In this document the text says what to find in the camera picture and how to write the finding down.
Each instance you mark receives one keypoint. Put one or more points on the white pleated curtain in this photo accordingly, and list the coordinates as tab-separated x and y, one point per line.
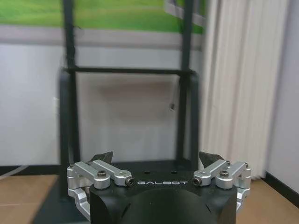
238	88

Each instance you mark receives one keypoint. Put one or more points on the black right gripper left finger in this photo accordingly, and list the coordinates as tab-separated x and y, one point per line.
93	171

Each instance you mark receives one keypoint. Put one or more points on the black metal frame stand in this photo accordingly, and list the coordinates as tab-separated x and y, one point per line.
70	105

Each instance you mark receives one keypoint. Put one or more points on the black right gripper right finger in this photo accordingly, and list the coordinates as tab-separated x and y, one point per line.
224	172

